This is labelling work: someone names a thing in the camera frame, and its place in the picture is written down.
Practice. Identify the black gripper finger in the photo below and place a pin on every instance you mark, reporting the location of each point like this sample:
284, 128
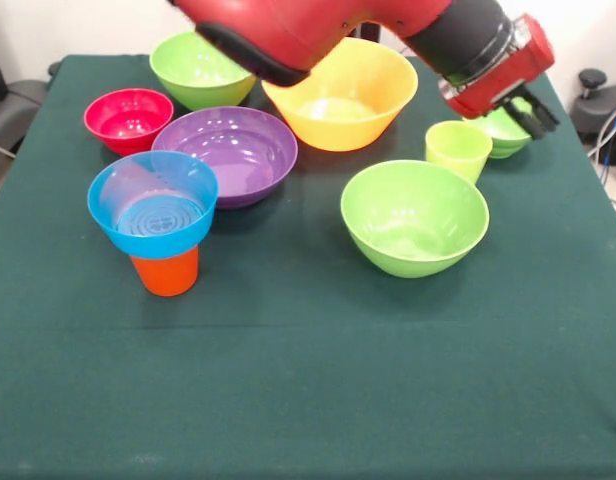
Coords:
530, 127
545, 116

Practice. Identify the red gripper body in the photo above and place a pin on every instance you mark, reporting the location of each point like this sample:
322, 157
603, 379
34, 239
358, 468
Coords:
508, 75

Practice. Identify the yellow-green cup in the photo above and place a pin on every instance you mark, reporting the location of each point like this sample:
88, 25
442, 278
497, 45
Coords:
458, 150

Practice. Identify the large light green bowl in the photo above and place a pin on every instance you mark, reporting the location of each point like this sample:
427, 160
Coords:
188, 75
413, 260

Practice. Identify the blue bowl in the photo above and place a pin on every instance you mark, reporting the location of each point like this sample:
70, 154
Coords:
158, 244

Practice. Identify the orange cup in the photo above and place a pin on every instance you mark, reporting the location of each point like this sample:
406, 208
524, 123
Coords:
168, 277

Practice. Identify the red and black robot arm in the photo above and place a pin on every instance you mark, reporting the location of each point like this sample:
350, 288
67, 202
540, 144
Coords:
288, 25

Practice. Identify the small green bowl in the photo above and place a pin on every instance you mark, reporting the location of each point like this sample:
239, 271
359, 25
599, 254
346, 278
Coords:
503, 140

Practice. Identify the black knobbed stand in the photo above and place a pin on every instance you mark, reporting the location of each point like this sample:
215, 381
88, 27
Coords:
593, 80

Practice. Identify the large yellow bowl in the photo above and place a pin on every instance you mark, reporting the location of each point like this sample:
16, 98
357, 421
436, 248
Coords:
348, 125

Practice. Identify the purple bowl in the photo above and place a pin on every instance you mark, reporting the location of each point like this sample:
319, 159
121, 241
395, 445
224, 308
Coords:
238, 160

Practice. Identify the dark green tablecloth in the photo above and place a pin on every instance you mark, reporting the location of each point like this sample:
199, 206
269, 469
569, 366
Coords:
308, 375

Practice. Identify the pink bowl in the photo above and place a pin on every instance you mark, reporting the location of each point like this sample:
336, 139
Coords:
128, 140

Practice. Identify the small black armrest pad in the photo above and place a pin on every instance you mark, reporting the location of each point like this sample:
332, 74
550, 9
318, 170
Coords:
54, 68

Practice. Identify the grey chair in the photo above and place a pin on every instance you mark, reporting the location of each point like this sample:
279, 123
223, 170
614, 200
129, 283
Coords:
10, 115

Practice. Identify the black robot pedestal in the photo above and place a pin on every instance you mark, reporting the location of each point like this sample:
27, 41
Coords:
368, 32

